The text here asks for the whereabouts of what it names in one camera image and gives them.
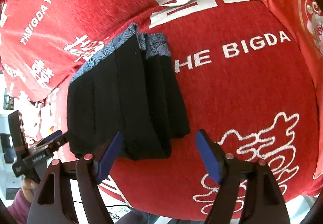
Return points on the red sofa cover with lettering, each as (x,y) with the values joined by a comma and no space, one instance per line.
(242,76)

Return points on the black pants with blue waistband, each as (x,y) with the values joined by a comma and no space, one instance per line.
(128,87)

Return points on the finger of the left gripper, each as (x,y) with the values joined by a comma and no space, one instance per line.
(49,138)
(60,141)

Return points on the person's left hand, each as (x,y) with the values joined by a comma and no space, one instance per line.
(28,187)

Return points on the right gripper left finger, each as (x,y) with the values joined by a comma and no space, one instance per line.
(53,202)

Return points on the red embroidered floral cushion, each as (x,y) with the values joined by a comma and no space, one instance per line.
(303,19)

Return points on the maroon left sleeve forearm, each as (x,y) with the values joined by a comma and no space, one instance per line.
(19,210)

